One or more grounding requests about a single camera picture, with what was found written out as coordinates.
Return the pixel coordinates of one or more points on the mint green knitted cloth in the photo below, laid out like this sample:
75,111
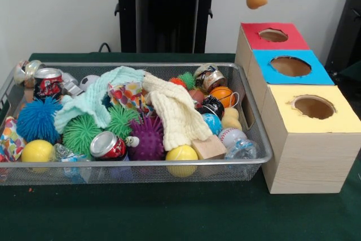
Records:
84,102

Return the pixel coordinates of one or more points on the dark green table cloth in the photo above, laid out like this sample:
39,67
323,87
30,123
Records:
169,212
352,77

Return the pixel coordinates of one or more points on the yellow ball with seam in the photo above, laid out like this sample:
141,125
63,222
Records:
182,157

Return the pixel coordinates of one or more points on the cream knitted cloth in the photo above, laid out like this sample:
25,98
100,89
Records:
175,111

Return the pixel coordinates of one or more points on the blue spiky rubber ball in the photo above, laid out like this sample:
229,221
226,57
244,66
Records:
38,121

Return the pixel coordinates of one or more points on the orange basketball toy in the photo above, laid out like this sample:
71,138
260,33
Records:
221,95

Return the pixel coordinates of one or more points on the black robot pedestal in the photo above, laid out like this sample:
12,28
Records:
169,12

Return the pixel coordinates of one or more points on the crushed red soda can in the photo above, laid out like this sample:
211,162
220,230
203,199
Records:
104,143

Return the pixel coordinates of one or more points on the silver mesh bin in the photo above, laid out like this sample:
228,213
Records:
17,176

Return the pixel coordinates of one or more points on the white baseball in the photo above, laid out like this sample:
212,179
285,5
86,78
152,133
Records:
231,136

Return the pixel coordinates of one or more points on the wooden box with three holes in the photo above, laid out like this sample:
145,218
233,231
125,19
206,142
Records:
310,162

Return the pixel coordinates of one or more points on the black stand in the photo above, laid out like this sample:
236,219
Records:
349,26

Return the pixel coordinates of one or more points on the green spiky rubber ball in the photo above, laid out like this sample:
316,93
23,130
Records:
80,136

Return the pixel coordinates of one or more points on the plain yellow ball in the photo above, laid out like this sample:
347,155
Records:
36,152

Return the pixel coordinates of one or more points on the wooden block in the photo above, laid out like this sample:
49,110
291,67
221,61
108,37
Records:
208,148

